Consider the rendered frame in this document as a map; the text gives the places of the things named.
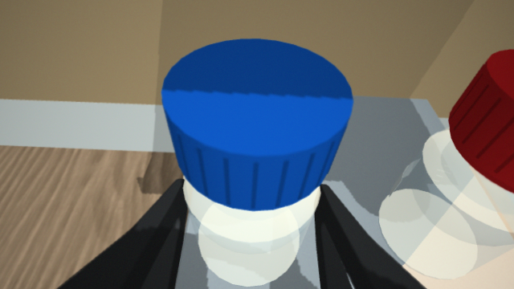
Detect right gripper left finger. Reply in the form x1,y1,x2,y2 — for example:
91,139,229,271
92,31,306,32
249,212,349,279
57,179,188,289

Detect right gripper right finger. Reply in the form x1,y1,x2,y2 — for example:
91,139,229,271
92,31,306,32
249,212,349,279
314,184,426,289

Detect clear glass bottle with red cap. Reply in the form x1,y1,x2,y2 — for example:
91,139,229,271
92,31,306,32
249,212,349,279
378,49,514,279

